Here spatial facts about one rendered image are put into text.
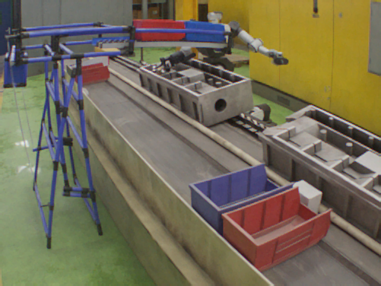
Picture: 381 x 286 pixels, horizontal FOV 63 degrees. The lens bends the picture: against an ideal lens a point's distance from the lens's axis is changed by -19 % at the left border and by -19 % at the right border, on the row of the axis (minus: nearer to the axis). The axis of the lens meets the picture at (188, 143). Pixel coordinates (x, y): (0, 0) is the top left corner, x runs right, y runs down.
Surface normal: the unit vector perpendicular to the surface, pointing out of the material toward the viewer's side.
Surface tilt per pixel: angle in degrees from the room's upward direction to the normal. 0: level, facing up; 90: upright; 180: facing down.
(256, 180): 88
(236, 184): 88
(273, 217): 88
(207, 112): 90
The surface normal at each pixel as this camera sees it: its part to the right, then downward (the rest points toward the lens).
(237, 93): 0.47, 0.35
